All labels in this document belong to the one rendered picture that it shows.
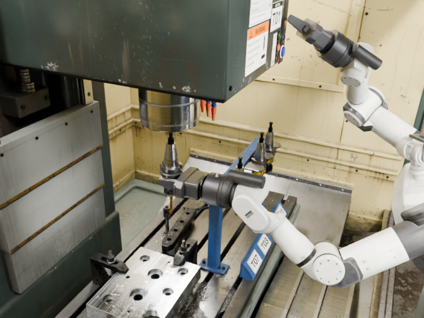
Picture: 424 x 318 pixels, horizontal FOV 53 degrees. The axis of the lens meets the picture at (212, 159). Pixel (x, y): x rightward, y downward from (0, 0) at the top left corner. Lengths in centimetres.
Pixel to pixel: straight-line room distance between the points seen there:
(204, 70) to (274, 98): 121
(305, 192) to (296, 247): 108
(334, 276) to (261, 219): 22
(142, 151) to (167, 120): 153
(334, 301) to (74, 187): 106
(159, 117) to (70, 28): 29
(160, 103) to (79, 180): 64
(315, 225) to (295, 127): 48
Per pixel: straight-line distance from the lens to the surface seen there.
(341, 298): 178
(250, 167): 152
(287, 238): 111
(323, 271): 111
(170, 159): 116
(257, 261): 154
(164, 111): 104
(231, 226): 174
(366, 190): 219
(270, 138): 163
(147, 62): 96
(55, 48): 112
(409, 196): 127
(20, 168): 136
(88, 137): 156
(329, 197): 217
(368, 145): 208
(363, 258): 113
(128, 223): 233
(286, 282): 174
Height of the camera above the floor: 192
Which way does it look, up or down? 27 degrees down
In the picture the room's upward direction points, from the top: 2 degrees clockwise
